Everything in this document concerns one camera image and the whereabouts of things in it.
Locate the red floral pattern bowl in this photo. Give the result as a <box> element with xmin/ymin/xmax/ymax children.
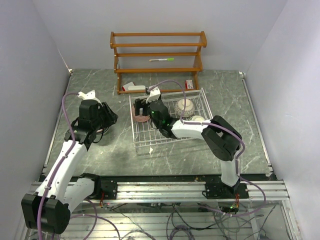
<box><xmin>131</xmin><ymin>104</ymin><xmax>150</xmax><ymax>123</ymax></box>

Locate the blue dotted bowl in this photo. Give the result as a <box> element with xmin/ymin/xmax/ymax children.
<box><xmin>96</xmin><ymin>126</ymin><xmax>110</xmax><ymax>135</ymax></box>

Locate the white wire dish rack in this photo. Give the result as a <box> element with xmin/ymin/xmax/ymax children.
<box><xmin>129</xmin><ymin>88</ymin><xmax>213</xmax><ymax>148</ymax></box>

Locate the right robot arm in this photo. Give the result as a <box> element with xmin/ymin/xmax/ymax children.
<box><xmin>133</xmin><ymin>98</ymin><xmax>245</xmax><ymax>198</ymax></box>

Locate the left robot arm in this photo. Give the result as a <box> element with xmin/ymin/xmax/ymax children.
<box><xmin>21</xmin><ymin>99</ymin><xmax>118</xmax><ymax>235</ymax></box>

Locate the wooden shelf rack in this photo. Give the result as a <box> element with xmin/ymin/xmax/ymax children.
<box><xmin>109</xmin><ymin>31</ymin><xmax>208</xmax><ymax>95</ymax></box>

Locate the white rectangular eraser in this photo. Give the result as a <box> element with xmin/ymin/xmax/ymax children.
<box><xmin>128</xmin><ymin>85</ymin><xmax>146</xmax><ymax>91</ymax></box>

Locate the red white card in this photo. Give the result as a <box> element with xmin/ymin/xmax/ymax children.
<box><xmin>121</xmin><ymin>81</ymin><xmax>135</xmax><ymax>91</ymax></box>

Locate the purple pattern cream bowl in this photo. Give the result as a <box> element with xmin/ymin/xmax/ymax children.
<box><xmin>174</xmin><ymin>99</ymin><xmax>195</xmax><ymax>118</ymax></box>

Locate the green leaf pattern bowl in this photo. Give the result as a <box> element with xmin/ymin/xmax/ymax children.
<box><xmin>189</xmin><ymin>115</ymin><xmax>206</xmax><ymax>123</ymax></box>

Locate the red white small box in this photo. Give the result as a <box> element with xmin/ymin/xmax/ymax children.
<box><xmin>185</xmin><ymin>79</ymin><xmax>194</xmax><ymax>90</ymax></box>

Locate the green capped marker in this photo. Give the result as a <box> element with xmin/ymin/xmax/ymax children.
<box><xmin>149</xmin><ymin>57</ymin><xmax>174</xmax><ymax>62</ymax></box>

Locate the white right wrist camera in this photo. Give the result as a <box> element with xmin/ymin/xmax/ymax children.
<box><xmin>145</xmin><ymin>87</ymin><xmax>161</xmax><ymax>103</ymax></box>

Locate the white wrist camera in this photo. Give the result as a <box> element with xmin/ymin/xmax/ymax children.
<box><xmin>77</xmin><ymin>90</ymin><xmax>102</xmax><ymax>106</ymax></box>
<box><xmin>145</xmin><ymin>87</ymin><xmax>161</xmax><ymax>103</ymax></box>

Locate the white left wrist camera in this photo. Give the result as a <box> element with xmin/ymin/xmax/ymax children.
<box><xmin>77</xmin><ymin>90</ymin><xmax>102</xmax><ymax>106</ymax></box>

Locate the aluminium mounting rail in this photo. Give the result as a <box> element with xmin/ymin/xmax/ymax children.
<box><xmin>31</xmin><ymin>178</ymin><xmax>290</xmax><ymax>204</ymax></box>

